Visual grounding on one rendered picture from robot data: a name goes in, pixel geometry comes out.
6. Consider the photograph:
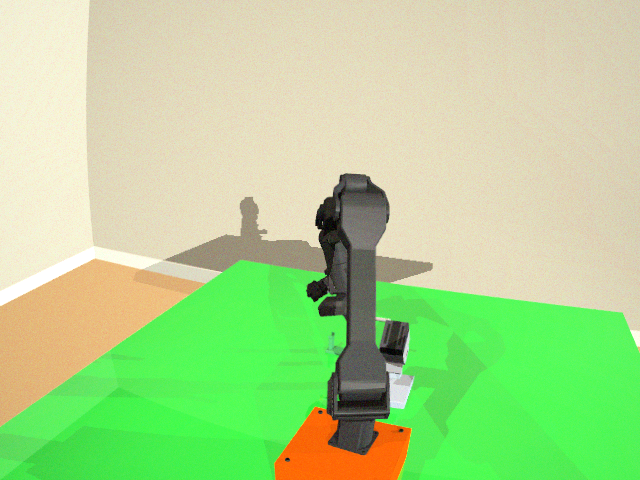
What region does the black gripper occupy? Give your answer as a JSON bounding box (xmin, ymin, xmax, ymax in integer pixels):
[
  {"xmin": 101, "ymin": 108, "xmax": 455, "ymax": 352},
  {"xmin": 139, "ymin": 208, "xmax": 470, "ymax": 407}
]
[{"xmin": 318, "ymin": 262, "xmax": 347, "ymax": 318}]

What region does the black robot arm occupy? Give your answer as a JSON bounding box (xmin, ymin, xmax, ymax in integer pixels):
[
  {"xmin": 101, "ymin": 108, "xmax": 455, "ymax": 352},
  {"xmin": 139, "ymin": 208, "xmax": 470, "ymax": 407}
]
[{"xmin": 315, "ymin": 173, "xmax": 391, "ymax": 456}]

